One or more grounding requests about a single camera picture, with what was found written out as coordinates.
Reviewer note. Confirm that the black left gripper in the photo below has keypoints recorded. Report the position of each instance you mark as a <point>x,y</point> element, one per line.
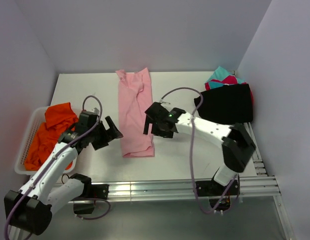
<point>103,142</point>

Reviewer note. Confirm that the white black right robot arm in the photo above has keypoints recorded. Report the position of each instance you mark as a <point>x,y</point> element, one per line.
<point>234,141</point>

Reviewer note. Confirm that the black folded t-shirt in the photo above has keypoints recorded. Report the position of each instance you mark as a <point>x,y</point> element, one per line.
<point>227,105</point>

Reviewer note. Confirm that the teal magenta t-shirt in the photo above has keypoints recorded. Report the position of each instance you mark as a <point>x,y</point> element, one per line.
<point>222,77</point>

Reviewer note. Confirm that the pink t-shirt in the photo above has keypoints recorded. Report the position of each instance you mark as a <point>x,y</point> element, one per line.
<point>134,98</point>

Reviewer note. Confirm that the orange t-shirt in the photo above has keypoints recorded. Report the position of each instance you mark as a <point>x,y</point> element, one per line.
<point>57,119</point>

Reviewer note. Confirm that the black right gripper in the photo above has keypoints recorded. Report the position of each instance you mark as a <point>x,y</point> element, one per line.
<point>169,134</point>

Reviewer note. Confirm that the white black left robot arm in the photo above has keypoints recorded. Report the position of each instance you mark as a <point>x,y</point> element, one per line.
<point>32,207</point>

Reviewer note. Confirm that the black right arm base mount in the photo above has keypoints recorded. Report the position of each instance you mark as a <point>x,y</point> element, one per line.
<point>210,188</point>

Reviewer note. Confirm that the aluminium right side rail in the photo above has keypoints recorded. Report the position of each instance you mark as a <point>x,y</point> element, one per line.
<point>256,157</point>

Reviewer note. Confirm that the aluminium table edge rail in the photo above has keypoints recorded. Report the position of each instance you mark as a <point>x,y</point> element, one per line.
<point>179,190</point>

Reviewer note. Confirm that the white plastic basket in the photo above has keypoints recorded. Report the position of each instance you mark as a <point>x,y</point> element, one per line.
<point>35,121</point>

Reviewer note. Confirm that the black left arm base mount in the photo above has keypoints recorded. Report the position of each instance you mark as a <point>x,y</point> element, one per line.
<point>85,205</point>

